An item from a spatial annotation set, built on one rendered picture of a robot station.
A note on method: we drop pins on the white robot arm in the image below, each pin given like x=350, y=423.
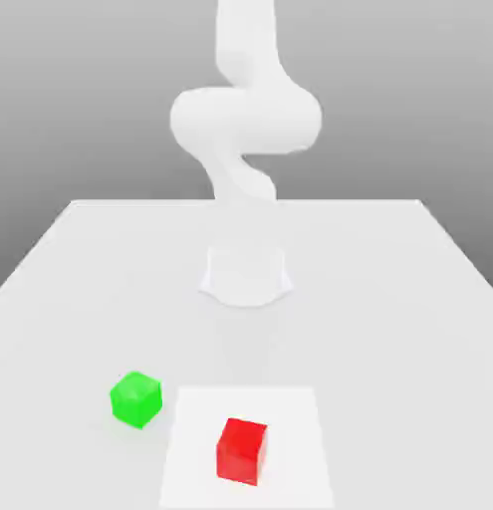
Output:
x=246, y=119

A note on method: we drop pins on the small green cube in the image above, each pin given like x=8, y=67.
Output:
x=136, y=400

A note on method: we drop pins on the small red cube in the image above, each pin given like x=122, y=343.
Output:
x=241, y=451

